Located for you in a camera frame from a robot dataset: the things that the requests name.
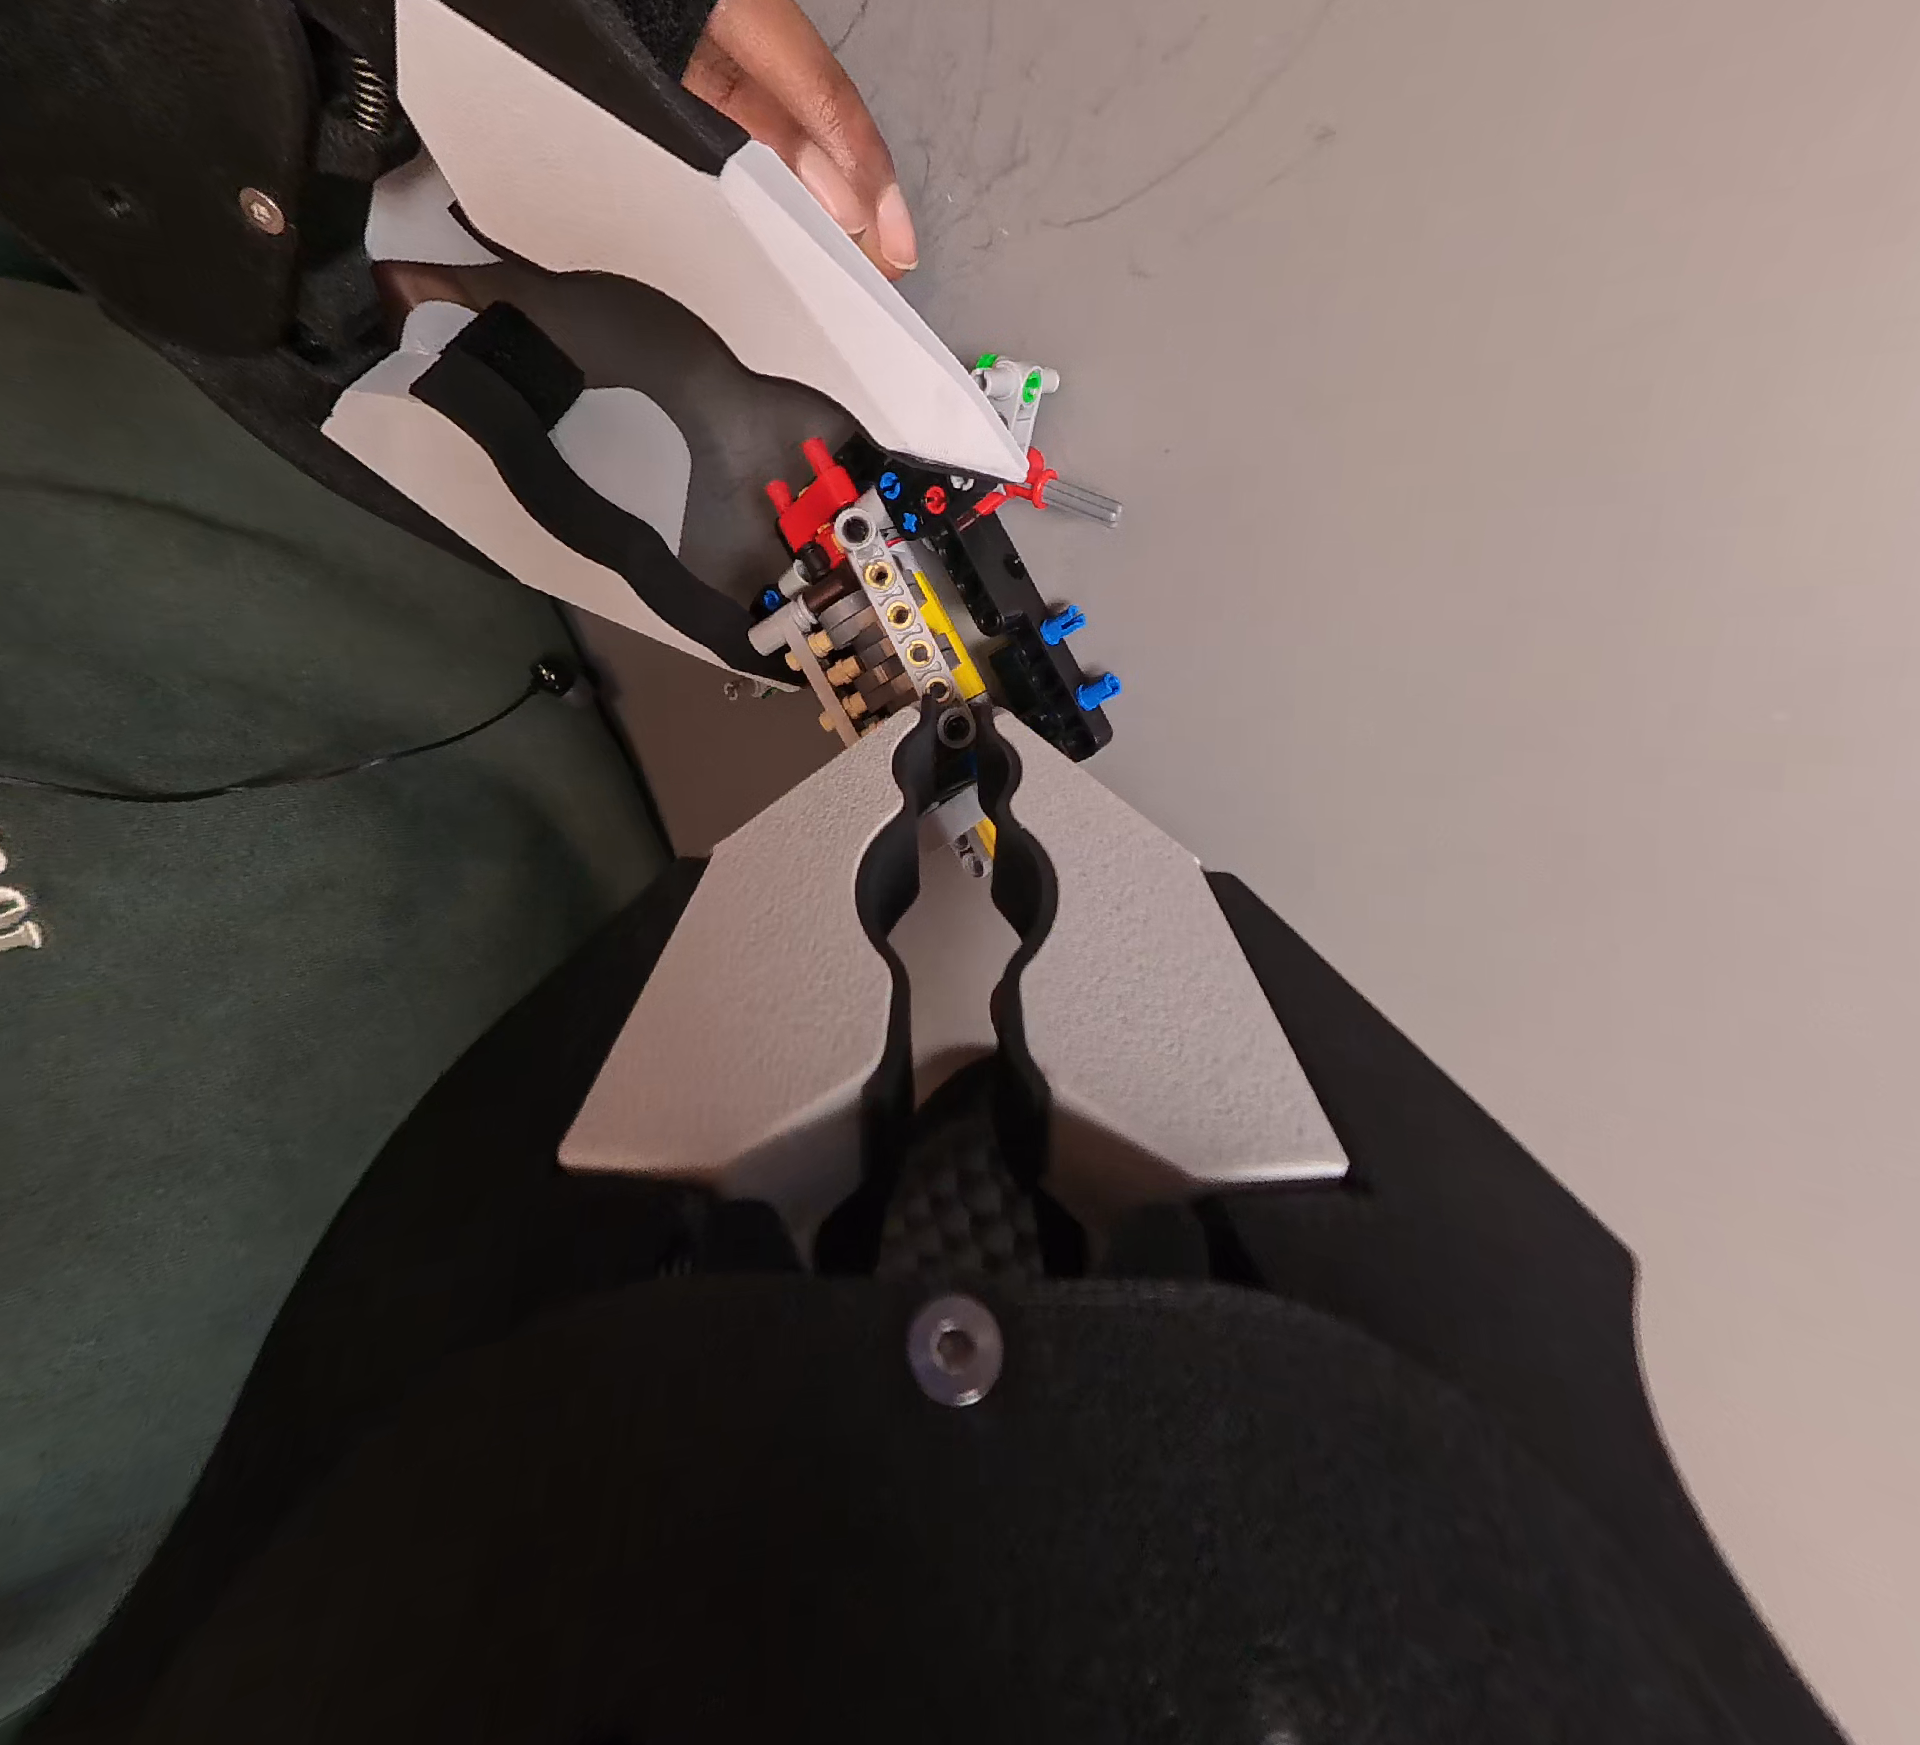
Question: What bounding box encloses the grey lego beam frame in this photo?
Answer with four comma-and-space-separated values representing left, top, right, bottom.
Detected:
749, 611, 878, 746
832, 507, 977, 746

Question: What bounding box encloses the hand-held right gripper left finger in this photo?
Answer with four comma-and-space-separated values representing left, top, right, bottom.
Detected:
558, 704, 935, 1275

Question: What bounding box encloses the black cord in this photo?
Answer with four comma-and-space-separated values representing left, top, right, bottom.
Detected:
0, 657, 590, 804

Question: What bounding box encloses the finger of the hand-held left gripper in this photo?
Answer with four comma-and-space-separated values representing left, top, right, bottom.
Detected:
320, 302, 805, 698
391, 0, 1033, 486

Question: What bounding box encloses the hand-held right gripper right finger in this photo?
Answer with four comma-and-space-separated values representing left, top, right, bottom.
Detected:
971, 710, 1350, 1270

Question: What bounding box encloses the lego car chassis assembly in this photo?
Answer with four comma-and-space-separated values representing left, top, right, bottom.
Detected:
719, 349, 1128, 877

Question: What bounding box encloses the person's left hand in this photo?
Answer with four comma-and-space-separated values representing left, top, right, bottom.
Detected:
480, 0, 920, 283

